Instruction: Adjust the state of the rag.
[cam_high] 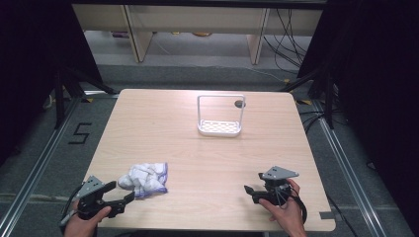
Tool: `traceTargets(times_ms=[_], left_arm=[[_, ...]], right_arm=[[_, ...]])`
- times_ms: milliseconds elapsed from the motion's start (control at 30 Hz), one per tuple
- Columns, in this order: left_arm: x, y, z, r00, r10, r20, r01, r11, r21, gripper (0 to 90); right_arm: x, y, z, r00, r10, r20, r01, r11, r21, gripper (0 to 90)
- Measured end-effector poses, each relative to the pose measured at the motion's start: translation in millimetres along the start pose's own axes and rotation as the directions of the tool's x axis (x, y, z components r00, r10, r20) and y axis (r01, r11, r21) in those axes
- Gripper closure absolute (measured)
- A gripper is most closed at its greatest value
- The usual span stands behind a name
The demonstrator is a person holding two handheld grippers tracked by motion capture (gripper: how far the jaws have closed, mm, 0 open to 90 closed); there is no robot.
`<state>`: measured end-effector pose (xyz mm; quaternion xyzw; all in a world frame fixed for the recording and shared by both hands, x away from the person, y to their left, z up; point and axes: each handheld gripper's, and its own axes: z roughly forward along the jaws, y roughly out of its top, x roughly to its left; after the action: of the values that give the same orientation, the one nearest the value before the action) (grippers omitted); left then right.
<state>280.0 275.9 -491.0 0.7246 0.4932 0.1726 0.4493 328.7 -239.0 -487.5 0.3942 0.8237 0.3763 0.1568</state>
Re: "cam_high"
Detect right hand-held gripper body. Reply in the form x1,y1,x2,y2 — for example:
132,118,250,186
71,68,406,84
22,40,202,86
258,165,300,207

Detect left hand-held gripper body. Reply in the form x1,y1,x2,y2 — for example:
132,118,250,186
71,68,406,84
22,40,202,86
75,175,117,221

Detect white cloth with purple edge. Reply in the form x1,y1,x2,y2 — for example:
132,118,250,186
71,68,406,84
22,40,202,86
117,161,170,199

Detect white wire-frame rack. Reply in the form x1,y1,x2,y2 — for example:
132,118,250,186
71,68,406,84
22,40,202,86
197,94,247,138

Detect person's right hand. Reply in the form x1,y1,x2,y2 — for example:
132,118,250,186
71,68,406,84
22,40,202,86
258,178,308,237

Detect person's left hand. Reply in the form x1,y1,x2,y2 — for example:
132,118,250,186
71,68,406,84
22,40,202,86
63,200,113,237

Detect black metal stand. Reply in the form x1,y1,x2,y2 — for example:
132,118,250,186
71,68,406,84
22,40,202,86
280,67,338,130
53,65,119,130

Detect black curtain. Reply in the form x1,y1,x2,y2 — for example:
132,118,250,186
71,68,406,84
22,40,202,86
0,0,104,166
297,0,419,228

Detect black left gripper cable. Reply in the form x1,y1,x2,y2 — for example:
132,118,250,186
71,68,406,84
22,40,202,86
58,184,84,228

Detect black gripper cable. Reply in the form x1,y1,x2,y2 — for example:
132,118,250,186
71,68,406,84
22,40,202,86
290,194,309,225
58,184,84,228

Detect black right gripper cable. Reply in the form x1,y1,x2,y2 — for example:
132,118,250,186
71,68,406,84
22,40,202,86
290,194,309,225

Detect aluminium floor rail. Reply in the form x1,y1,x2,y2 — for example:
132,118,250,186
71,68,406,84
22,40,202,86
310,98,387,237
0,97,82,237

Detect black cables beside stand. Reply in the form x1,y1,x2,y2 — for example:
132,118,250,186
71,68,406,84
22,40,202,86
297,110,331,133

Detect thin white floor cable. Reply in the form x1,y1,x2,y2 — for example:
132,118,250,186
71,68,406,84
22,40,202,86
243,65,289,83

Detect bundle of black floor cables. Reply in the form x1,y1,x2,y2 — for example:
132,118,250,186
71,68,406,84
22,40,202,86
262,8,314,75

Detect light wooden desk frame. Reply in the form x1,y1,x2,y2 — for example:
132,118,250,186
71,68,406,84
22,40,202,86
72,3,324,65

